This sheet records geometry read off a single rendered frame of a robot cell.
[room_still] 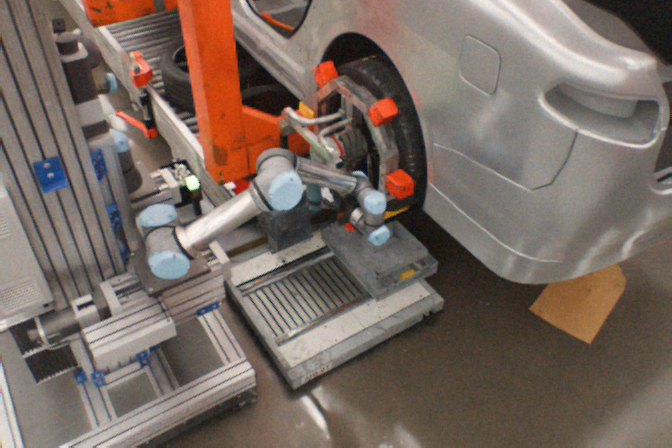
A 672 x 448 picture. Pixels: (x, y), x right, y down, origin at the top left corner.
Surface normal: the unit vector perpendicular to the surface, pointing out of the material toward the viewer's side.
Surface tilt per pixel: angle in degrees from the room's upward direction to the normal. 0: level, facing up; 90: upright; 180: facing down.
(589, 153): 91
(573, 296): 1
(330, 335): 0
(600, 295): 2
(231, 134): 90
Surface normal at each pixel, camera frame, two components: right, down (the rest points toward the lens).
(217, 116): 0.54, 0.55
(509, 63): -0.84, 0.35
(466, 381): 0.00, -0.76
